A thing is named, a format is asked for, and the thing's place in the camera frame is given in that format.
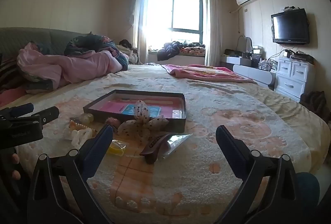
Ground dark floral quilt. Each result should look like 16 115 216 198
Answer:
64 32 130 71

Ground dark shallow tray box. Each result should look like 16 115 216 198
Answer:
83 89 187 134

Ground white claw hair clip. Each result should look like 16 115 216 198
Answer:
71 128 98 148

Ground brown hair clip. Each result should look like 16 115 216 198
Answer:
140 133 170 165

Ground black wall television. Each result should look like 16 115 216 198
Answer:
271 8 310 46

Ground white sheer curtain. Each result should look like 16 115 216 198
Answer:
124 0 151 65
204 0 223 67

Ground clear bead hair tie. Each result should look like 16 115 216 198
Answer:
79 113 95 124

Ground dark brown cloth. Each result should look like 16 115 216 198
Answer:
299 91 328 117

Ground pile of dark clothes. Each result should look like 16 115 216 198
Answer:
157 41 206 62

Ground green padded headboard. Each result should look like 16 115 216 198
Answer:
0 27 91 60

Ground pink printed blanket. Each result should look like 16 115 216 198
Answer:
161 64 257 84

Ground light blue card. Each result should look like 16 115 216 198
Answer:
121 105 161 118

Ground pink quilt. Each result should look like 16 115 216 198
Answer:
17 42 125 91

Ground pink fluffy scrunchie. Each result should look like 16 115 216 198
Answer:
107 117 121 129

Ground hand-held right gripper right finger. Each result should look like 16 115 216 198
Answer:
216 125 298 224

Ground person's left hand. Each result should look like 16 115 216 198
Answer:
9 153 22 180

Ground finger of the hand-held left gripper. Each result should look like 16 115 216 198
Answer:
0 103 35 118
30 106 60 127

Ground blue round object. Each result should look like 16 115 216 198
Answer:
295 172 321 214

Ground orange spiral hair tie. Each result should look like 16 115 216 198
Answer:
68 121 87 132

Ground clear plastic bag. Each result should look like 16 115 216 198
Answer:
162 133 193 160

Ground white drawer cabinet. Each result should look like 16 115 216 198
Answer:
275 56 316 102

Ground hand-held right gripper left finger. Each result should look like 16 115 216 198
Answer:
27 124 114 224

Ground window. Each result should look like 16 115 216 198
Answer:
148 0 204 51

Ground yellow hair tie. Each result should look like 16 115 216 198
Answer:
108 140 129 156

